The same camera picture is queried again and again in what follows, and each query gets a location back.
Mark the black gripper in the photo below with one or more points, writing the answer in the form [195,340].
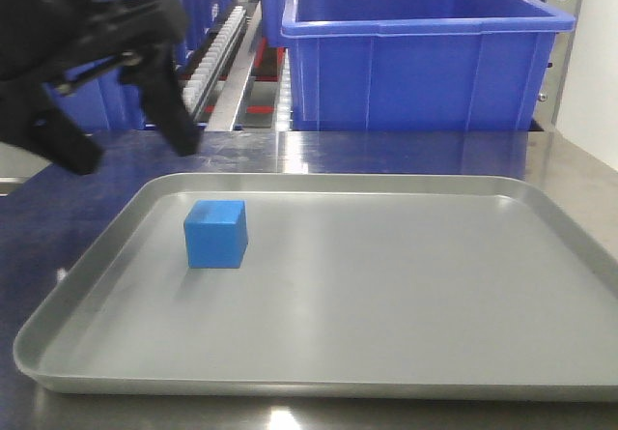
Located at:
[42,39]

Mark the blue cube block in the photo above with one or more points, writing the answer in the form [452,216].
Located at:
[216,234]

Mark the blue bin near left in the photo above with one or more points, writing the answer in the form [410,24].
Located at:
[103,104]

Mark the white roller track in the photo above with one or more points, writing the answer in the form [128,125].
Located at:
[199,85]

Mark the blue bin far left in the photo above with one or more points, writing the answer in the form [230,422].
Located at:
[202,14]

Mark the grey plastic tray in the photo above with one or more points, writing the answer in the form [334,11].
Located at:
[380,286]

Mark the blue bin near right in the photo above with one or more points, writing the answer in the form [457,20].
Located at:
[403,65]

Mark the steel centre divider rail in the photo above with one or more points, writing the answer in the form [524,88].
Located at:
[229,111]

